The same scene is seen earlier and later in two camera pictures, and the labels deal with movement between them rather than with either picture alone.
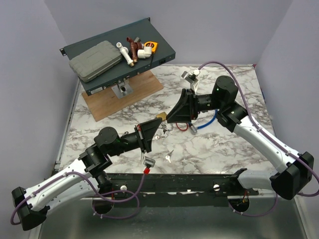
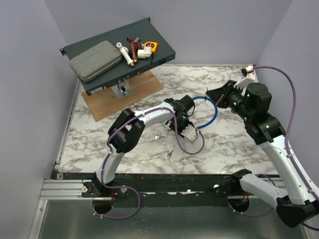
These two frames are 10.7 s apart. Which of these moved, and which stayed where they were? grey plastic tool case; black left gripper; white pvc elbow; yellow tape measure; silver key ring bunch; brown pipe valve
Moved: silver key ring bunch; black left gripper
Stayed: grey plastic tool case; yellow tape measure; white pvc elbow; brown pipe valve
